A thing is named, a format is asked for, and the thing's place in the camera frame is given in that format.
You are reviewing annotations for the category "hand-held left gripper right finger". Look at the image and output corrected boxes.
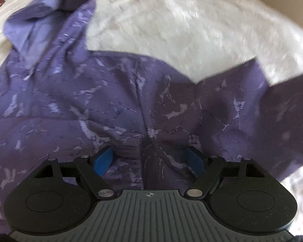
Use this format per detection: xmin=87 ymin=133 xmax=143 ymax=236
xmin=184 ymin=146 xmax=267 ymax=199

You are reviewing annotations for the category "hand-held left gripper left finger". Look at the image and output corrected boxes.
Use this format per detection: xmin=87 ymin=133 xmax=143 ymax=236
xmin=34 ymin=146 xmax=115 ymax=200

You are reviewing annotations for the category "purple patterned garment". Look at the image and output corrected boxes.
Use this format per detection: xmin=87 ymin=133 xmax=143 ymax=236
xmin=0 ymin=0 xmax=303 ymax=235

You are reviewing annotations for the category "white furry blanket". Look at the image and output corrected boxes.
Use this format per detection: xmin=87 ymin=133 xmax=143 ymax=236
xmin=0 ymin=0 xmax=303 ymax=237

